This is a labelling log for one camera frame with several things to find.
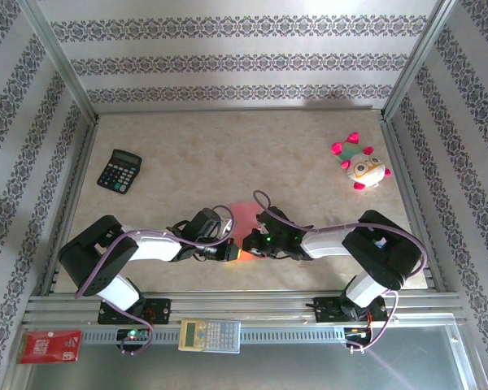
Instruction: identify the pink paper sheet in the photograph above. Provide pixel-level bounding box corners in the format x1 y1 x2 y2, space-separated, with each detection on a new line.
229 202 265 263

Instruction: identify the grey metal sheet panel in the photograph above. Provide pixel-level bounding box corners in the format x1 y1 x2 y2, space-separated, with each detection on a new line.
7 324 487 390

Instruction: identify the beige scientific calculator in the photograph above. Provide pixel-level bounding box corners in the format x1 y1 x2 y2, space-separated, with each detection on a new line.
177 318 242 354

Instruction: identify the white and pink plush toy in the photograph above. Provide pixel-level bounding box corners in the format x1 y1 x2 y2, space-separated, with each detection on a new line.
330 132 393 192

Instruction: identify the black desk calculator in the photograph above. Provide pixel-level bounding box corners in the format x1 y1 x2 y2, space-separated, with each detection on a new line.
96 148 143 194

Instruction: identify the red card packet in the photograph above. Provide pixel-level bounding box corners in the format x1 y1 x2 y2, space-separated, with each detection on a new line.
15 329 83 365

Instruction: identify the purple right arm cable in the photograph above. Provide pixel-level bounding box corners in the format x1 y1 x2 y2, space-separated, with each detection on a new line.
252 189 428 353

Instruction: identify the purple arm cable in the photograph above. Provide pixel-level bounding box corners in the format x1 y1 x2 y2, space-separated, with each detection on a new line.
252 189 428 353
75 204 237 357

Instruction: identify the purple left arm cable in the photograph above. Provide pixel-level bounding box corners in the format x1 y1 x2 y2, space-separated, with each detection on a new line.
75 204 237 357

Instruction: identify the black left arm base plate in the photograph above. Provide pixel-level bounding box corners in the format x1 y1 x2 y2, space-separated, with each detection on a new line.
97 297 172 326

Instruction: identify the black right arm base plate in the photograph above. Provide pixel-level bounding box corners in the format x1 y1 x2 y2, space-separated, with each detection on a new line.
312 295 390 324

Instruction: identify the grey slotted cable duct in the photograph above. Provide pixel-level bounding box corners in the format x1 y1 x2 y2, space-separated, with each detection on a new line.
81 327 351 345

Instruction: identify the thin aluminium wall rail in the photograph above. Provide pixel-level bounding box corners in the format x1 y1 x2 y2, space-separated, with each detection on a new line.
93 106 386 117

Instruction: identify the aluminium side rail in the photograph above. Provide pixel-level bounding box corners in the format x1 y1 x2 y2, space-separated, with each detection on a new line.
377 113 447 292
38 117 101 296

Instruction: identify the aluminium frame post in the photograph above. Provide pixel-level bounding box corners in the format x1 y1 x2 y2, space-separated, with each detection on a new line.
380 0 460 119
18 0 101 123

